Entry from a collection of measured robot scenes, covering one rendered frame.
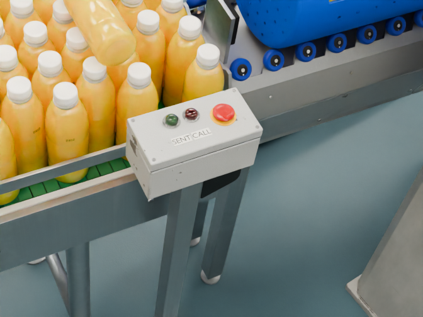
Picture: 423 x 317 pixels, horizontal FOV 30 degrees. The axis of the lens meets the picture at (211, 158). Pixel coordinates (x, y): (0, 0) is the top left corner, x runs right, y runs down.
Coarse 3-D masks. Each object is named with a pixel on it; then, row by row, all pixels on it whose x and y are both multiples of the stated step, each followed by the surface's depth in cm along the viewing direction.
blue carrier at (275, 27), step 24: (240, 0) 163; (264, 0) 153; (288, 0) 145; (312, 0) 143; (336, 0) 146; (360, 0) 148; (384, 0) 151; (408, 0) 155; (264, 24) 156; (288, 24) 147; (312, 24) 147; (336, 24) 151; (360, 24) 156
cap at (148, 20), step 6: (144, 12) 140; (150, 12) 140; (138, 18) 139; (144, 18) 139; (150, 18) 139; (156, 18) 139; (138, 24) 139; (144, 24) 138; (150, 24) 138; (156, 24) 139; (144, 30) 139; (150, 30) 139
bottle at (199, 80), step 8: (192, 64) 138; (200, 64) 137; (216, 64) 137; (192, 72) 138; (200, 72) 137; (208, 72) 137; (216, 72) 138; (184, 80) 141; (192, 80) 138; (200, 80) 138; (208, 80) 138; (216, 80) 138; (184, 88) 141; (192, 88) 139; (200, 88) 138; (208, 88) 139; (216, 88) 139; (184, 96) 143; (192, 96) 141; (200, 96) 140
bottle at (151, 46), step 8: (136, 24) 141; (136, 32) 141; (144, 32) 140; (152, 32) 140; (160, 32) 142; (144, 40) 140; (152, 40) 141; (160, 40) 142; (136, 48) 142; (144, 48) 141; (152, 48) 141; (160, 48) 142; (144, 56) 142; (152, 56) 142; (160, 56) 144; (152, 64) 144; (160, 64) 145; (152, 72) 146; (160, 72) 147; (152, 80) 148; (160, 80) 149; (160, 88) 152; (160, 96) 154
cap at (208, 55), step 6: (198, 48) 136; (204, 48) 136; (210, 48) 136; (216, 48) 136; (198, 54) 135; (204, 54) 135; (210, 54) 135; (216, 54) 136; (198, 60) 136; (204, 60) 135; (210, 60) 135; (216, 60) 136
